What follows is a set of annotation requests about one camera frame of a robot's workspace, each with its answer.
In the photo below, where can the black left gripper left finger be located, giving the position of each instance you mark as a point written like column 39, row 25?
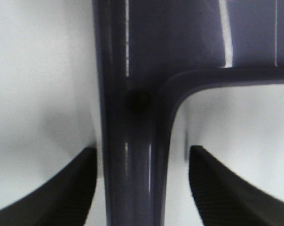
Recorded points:
column 64, row 200

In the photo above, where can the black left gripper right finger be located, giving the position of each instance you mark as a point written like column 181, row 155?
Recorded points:
column 223, row 198

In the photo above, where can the purple plastic dustpan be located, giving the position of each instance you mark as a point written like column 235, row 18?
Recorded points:
column 152, row 55

